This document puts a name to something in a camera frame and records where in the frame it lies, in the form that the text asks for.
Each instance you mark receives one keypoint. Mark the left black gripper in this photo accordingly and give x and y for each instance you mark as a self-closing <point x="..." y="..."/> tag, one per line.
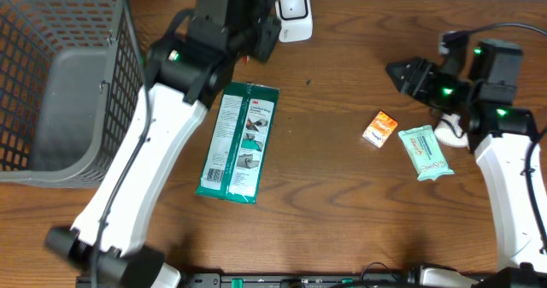
<point x="272" y="31"/>

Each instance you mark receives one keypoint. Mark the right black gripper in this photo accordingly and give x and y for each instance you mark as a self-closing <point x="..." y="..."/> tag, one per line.
<point x="418" y="79"/>

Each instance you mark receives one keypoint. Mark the orange small box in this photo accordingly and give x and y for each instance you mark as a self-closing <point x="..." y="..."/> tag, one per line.
<point x="380" y="129"/>

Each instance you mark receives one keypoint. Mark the white tub with blue label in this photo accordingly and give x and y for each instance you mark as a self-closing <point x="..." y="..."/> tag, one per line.
<point x="449" y="132"/>

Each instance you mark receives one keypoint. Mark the mint green wipes packet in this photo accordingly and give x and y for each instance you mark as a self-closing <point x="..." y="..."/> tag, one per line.
<point x="425" y="153"/>

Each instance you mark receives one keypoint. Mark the white green glove package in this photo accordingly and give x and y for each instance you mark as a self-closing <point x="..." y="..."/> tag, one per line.
<point x="233" y="167"/>

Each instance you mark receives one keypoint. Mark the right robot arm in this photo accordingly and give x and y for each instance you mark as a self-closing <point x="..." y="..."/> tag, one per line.
<point x="504" y="141"/>

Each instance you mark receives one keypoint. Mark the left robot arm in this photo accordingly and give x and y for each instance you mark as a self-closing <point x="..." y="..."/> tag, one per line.
<point x="185" y="70"/>

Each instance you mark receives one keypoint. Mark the white barcode scanner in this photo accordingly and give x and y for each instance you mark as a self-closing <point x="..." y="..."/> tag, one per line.
<point x="296" y="20"/>

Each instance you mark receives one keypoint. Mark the grey plastic mesh basket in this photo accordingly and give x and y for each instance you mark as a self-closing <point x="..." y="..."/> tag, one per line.
<point x="69" y="89"/>

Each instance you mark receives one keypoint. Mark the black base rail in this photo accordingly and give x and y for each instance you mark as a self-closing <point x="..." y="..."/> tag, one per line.
<point x="214" y="280"/>

